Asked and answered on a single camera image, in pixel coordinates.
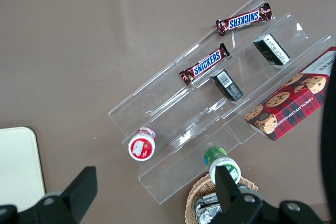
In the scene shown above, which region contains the clear acrylic stepped shelf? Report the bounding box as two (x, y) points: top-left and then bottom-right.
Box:
(107, 0), (336, 204)

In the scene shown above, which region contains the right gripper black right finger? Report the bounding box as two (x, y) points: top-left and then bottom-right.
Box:
(215, 166), (265, 224)

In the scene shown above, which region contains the silver foil packet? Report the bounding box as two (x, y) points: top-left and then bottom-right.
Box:
(194, 191), (224, 224)

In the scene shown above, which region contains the green yogurt cup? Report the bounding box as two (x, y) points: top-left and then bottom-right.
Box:
(204, 146), (241, 184)

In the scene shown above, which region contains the small black box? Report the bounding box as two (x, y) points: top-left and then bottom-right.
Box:
(209, 69), (244, 102)
(253, 34), (291, 66)

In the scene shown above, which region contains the oval light wicker basket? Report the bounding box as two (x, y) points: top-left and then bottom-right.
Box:
(185, 173), (258, 224)

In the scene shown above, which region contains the red yogurt cup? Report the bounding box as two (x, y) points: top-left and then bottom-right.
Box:
(128, 126), (158, 161)

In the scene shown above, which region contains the cream plastic tray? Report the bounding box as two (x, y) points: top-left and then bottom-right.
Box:
(0, 126), (46, 211)

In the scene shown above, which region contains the red tartan cookie box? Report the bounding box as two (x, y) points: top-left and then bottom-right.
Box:
(244, 46), (336, 142)

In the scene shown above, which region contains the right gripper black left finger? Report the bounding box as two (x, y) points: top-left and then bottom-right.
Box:
(18, 166), (98, 224)

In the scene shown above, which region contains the Snickers chocolate bar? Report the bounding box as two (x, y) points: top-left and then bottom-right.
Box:
(216, 3), (274, 37)
(179, 42), (230, 86)

